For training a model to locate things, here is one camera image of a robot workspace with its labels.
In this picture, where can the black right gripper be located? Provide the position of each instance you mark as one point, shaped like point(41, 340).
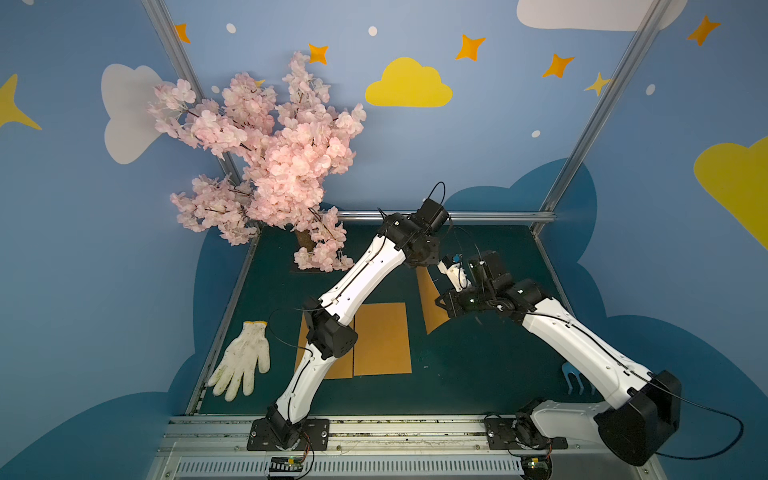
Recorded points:
point(455, 302)

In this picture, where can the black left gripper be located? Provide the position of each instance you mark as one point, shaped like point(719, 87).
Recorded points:
point(429, 252)

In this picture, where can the kraft paper file bag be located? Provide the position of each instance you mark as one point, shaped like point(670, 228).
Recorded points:
point(433, 315)
point(383, 346)
point(342, 367)

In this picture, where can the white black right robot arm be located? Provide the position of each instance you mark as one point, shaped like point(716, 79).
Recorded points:
point(640, 410)

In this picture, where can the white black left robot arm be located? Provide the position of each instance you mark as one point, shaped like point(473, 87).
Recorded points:
point(401, 239)

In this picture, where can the back horizontal aluminium bar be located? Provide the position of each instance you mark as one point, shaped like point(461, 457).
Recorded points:
point(461, 217)

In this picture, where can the pink artificial blossom tree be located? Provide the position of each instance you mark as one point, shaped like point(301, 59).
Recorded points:
point(289, 150)

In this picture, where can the right round circuit board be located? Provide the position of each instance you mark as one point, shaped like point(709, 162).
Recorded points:
point(536, 468)

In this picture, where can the white work glove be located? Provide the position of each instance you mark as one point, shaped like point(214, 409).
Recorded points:
point(246, 355)

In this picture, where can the left green circuit board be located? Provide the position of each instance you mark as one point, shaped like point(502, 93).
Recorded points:
point(284, 468)

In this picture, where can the right diagonal aluminium bar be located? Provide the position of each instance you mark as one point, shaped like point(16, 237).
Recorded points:
point(637, 49)

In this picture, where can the diagonal aluminium bar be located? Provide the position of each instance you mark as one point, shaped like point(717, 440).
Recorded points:
point(165, 28)
point(637, 49)

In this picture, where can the left diagonal aluminium bar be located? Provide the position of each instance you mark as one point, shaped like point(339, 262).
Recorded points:
point(165, 28)

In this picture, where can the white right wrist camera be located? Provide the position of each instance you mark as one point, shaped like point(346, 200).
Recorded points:
point(452, 268)

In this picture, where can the blue garden fork wooden handle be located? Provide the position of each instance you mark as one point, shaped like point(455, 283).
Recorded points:
point(574, 377)

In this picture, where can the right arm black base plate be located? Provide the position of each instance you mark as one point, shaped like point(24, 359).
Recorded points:
point(508, 433)

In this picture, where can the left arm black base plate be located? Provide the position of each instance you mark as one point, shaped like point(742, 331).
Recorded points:
point(266, 435)

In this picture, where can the left side table rail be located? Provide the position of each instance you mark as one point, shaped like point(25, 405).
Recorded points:
point(220, 277)

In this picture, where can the aluminium front mounting rail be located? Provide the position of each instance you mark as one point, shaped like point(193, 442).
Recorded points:
point(377, 447)

